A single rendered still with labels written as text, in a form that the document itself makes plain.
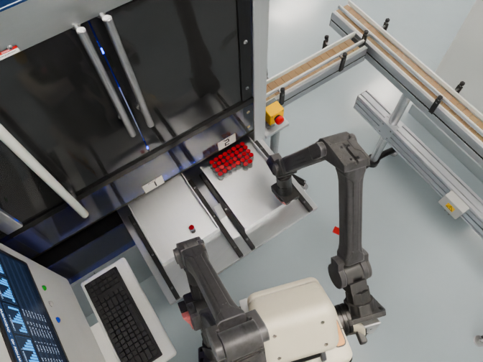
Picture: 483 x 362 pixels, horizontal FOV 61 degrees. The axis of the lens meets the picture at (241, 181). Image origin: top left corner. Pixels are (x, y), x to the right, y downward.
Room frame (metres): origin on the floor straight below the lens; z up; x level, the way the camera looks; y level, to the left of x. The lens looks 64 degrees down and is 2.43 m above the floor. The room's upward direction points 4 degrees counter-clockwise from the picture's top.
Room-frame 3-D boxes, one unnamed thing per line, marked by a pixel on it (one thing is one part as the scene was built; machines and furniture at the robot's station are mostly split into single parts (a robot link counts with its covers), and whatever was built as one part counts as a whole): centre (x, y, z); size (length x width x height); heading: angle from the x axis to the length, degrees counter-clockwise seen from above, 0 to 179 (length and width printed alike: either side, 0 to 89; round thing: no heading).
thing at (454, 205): (0.74, -1.06, 0.50); 0.12 x 0.05 x 0.09; 30
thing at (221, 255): (0.66, 0.12, 0.87); 0.70 x 0.48 x 0.02; 120
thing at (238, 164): (0.83, 0.02, 0.90); 0.18 x 0.02 x 0.05; 121
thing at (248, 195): (0.75, -0.03, 0.90); 0.34 x 0.26 x 0.04; 31
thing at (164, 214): (0.64, 0.30, 0.90); 0.34 x 0.26 x 0.04; 30
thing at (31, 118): (0.63, 0.52, 1.51); 0.47 x 0.01 x 0.59; 120
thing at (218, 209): (0.58, 0.07, 0.91); 0.14 x 0.03 x 0.06; 30
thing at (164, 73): (0.85, 0.13, 1.51); 0.43 x 0.01 x 0.59; 120
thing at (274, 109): (1.03, -0.16, 1.00); 0.08 x 0.07 x 0.07; 30
